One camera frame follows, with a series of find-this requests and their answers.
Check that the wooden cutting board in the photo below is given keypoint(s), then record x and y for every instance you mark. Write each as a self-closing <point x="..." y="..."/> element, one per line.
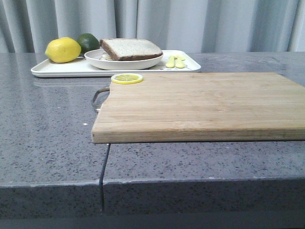
<point x="175" y="107"/>

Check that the yellow plastic knife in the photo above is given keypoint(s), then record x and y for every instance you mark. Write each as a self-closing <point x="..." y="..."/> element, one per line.
<point x="179" y="61"/>

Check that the metal cutting board handle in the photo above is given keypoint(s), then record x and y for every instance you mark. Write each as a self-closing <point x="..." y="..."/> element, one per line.
<point x="99" y="97"/>

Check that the white rectangular tray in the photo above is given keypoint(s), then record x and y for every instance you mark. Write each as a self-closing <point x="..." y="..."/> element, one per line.
<point x="81" y="67"/>

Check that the white round plate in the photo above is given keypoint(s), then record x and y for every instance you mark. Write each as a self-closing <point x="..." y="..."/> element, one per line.
<point x="93" y="58"/>

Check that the green lime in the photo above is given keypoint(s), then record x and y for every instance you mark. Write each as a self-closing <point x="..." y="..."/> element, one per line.
<point x="88" y="42"/>

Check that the yellow lemon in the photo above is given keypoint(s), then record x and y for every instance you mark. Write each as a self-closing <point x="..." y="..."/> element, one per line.
<point x="63" y="50"/>

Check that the white bread slice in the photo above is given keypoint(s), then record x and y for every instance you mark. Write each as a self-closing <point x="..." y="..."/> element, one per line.
<point x="130" y="49"/>

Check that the lemon slice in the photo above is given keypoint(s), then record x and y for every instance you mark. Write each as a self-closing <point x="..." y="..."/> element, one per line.
<point x="127" y="78"/>

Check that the grey curtain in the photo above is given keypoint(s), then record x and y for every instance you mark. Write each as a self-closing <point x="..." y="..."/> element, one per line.
<point x="188" y="25"/>

